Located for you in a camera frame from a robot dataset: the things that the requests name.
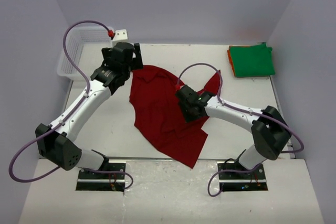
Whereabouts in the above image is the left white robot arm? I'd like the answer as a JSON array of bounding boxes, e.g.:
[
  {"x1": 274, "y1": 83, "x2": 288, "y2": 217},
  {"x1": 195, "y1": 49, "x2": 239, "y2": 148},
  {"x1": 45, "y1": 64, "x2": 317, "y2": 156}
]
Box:
[{"x1": 35, "y1": 42, "x2": 143, "y2": 178}]

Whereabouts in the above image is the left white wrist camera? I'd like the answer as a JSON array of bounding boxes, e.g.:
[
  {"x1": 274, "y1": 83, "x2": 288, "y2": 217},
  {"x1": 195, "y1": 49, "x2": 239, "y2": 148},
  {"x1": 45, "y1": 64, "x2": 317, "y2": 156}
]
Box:
[{"x1": 107, "y1": 29, "x2": 128, "y2": 42}]

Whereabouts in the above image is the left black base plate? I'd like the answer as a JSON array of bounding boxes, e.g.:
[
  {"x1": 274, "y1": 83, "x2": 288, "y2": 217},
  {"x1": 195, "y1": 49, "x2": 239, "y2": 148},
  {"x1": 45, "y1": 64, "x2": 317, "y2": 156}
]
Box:
[{"x1": 76, "y1": 169, "x2": 125, "y2": 192}]

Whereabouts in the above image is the white plastic basket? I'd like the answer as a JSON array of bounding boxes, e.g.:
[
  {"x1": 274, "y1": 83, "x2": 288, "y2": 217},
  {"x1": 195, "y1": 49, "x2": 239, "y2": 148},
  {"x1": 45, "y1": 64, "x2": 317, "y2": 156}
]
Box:
[{"x1": 57, "y1": 26, "x2": 111, "y2": 81}]

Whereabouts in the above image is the orange folded t shirt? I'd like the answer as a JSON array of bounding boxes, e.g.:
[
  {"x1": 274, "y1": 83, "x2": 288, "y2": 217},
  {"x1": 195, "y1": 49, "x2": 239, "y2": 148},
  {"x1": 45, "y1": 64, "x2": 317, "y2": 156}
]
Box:
[{"x1": 227, "y1": 45, "x2": 236, "y2": 77}]

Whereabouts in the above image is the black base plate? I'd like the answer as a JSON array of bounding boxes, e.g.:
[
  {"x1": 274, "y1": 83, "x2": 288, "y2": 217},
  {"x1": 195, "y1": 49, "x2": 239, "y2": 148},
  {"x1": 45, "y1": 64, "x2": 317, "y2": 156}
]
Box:
[
  {"x1": 76, "y1": 169, "x2": 125, "y2": 192},
  {"x1": 218, "y1": 165, "x2": 268, "y2": 192}
]

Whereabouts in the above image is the red t shirt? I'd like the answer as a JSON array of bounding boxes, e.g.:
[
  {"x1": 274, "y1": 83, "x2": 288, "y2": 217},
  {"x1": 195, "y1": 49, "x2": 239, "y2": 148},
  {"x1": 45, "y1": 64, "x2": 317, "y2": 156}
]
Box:
[{"x1": 130, "y1": 65, "x2": 208, "y2": 168}]

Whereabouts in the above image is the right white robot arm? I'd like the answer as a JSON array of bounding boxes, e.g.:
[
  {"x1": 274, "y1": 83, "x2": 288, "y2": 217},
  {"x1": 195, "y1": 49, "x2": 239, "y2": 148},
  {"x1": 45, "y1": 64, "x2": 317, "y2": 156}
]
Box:
[{"x1": 175, "y1": 85, "x2": 292, "y2": 178}]

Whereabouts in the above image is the green folded t shirt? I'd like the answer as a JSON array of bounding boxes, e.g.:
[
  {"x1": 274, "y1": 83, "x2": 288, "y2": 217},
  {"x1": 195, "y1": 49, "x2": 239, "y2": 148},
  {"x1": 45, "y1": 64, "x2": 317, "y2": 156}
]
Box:
[{"x1": 230, "y1": 43, "x2": 275, "y2": 78}]

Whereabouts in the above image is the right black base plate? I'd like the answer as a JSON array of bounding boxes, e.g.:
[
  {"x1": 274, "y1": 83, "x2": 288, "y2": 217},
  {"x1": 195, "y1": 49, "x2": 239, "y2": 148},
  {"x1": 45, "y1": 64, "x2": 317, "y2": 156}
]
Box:
[{"x1": 218, "y1": 165, "x2": 268, "y2": 192}]

